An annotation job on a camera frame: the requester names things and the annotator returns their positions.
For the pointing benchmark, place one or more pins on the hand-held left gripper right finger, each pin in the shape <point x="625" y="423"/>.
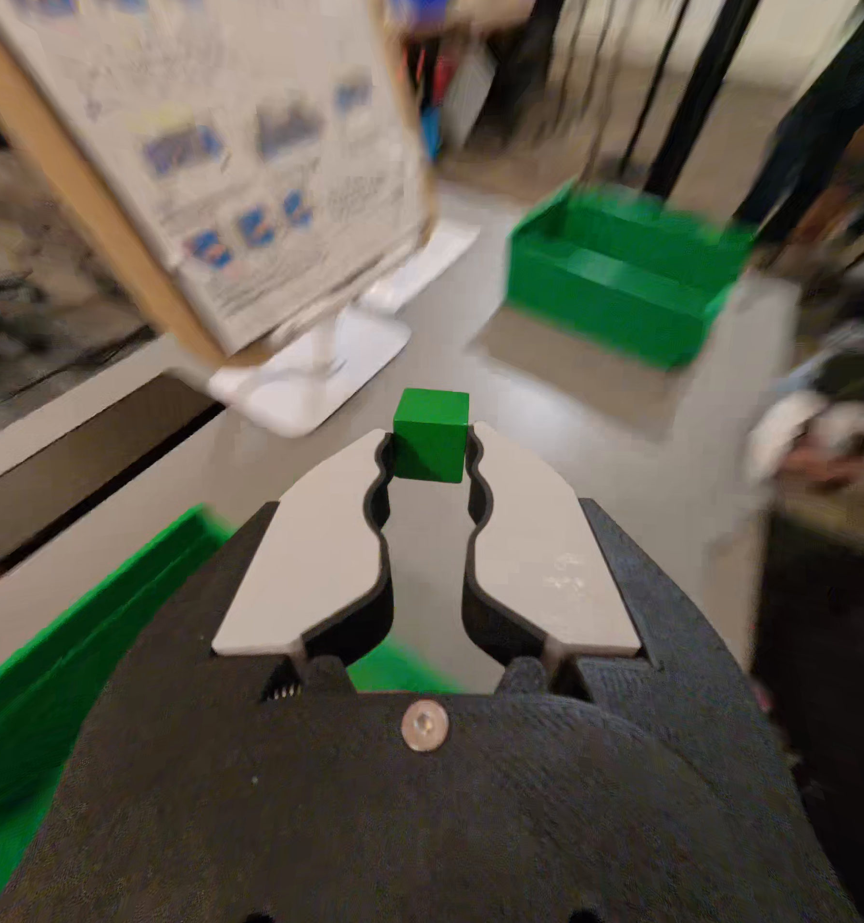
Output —
<point x="547" y="562"/>

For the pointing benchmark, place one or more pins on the green plastic bin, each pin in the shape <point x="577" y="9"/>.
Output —
<point x="619" y="288"/>
<point x="35" y="685"/>

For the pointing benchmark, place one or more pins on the green wooden cube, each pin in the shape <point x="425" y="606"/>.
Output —
<point x="432" y="440"/>

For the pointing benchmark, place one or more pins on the person's right hand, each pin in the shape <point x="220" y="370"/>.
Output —
<point x="825" y="467"/>

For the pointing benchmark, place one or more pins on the grey desk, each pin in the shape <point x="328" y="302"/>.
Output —
<point x="583" y="447"/>

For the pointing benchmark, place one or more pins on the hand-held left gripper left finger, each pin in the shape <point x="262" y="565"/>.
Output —
<point x="316" y="555"/>

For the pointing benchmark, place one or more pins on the instruction sheet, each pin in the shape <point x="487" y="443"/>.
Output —
<point x="259" y="180"/>

